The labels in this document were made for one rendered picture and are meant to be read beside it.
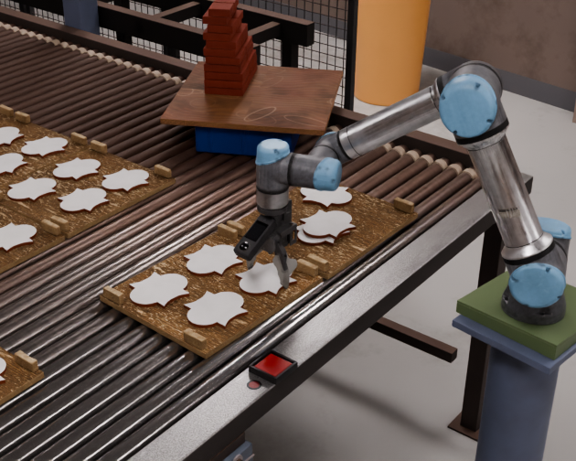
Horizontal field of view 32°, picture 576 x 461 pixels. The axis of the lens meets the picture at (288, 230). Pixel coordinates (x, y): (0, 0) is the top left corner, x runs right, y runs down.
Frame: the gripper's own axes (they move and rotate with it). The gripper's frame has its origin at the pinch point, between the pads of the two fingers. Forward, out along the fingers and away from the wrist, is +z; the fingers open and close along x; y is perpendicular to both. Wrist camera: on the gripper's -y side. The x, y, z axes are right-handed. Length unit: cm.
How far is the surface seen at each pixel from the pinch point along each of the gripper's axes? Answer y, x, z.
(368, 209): 46.0, 2.6, 0.6
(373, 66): 290, 172, 72
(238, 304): -12.8, -2.7, -0.5
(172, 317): -25.7, 5.9, 0.6
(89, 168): 10, 78, 0
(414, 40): 305, 156, 57
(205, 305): -18.1, 2.8, -0.5
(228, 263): -1.4, 11.1, -0.4
